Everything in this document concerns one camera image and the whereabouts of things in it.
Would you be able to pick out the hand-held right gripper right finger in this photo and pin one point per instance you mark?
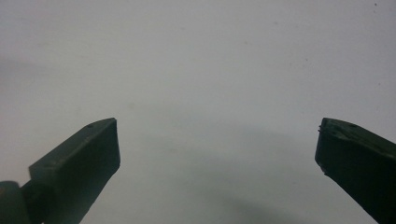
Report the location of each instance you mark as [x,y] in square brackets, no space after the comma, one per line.
[358,161]

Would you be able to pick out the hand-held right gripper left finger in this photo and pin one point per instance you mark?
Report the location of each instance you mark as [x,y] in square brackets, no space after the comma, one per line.
[77,161]

